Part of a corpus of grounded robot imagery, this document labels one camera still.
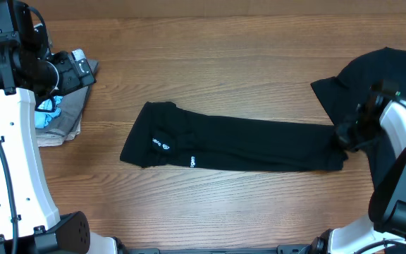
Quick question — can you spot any black t-shirt white label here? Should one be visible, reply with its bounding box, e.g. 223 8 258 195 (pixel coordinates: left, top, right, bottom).
309 47 406 191

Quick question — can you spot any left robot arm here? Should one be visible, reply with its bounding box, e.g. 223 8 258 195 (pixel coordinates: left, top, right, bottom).
0 40 123 253

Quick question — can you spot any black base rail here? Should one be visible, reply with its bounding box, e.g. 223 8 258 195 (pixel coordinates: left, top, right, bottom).
119 244 311 254

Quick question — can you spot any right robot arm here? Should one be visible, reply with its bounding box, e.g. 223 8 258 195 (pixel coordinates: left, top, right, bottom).
301 92 406 253

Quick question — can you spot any folded light blue shirt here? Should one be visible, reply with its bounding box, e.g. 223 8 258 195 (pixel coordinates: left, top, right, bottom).
35 96 63 129

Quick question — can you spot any black polo shirt Sydrogen logo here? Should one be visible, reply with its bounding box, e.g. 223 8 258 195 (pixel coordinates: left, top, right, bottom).
120 102 347 171

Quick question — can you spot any folded beige garment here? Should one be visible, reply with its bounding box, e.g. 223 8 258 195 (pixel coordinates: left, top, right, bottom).
35 116 82 147

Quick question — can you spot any folded grey garment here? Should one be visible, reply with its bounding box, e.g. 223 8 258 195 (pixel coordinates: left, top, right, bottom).
35 58 99 138

